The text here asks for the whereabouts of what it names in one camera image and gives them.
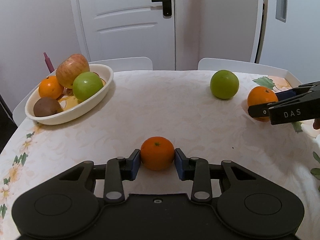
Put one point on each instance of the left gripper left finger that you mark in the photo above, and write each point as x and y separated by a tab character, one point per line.
117	170

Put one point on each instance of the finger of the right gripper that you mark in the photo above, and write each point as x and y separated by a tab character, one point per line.
286	95
261	110

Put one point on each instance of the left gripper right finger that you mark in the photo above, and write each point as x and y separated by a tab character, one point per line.
196	170

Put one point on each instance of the large orange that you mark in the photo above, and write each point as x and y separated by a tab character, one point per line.
260	95

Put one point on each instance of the small tangerine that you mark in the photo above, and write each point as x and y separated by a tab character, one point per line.
157	153

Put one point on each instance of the green apple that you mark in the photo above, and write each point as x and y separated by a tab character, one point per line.
224	84
86	85

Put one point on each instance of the brown kiwi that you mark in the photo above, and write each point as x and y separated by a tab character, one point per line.
46	107

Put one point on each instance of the red yellow apple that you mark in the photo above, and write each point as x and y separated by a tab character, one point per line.
70	69

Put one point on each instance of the white wardrobe door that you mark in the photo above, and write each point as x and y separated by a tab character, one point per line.
290	37

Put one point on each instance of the white chair right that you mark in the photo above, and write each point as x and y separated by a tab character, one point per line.
247	67

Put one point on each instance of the white chair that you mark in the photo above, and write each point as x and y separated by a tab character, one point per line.
247	67
131	63

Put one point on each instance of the white oval duck bowl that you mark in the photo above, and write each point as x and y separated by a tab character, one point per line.
71	107

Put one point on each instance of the green apple in bowl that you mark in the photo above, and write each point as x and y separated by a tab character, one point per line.
86	85

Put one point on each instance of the white chair left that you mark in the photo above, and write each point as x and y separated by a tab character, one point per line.
131	63

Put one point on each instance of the orange in bowl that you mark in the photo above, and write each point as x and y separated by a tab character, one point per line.
50	87

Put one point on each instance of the pink handled tool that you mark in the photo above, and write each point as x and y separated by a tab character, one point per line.
48	63

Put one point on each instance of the black door handle lock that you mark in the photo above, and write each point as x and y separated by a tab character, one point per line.
166	6

